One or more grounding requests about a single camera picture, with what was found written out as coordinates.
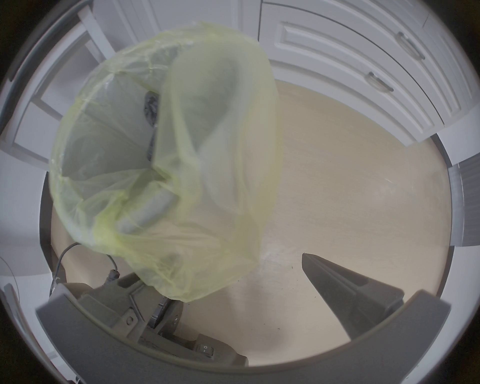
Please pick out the grey ribbed door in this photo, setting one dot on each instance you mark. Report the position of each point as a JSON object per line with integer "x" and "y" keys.
{"x": 470, "y": 202}

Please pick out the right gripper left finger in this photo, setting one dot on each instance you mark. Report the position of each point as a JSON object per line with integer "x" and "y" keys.
{"x": 112, "y": 300}

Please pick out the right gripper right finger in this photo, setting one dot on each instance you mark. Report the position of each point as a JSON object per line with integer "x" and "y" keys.
{"x": 345, "y": 292}

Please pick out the yellow plastic bag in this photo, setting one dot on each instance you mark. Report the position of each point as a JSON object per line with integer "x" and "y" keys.
{"x": 225, "y": 187}

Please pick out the white wardrobe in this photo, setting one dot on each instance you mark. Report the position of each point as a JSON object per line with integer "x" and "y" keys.
{"x": 337, "y": 45}

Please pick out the crumpled black plastic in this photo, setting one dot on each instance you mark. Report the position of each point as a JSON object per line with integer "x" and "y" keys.
{"x": 152, "y": 107}

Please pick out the white trash bin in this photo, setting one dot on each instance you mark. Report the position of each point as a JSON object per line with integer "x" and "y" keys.
{"x": 105, "y": 150}

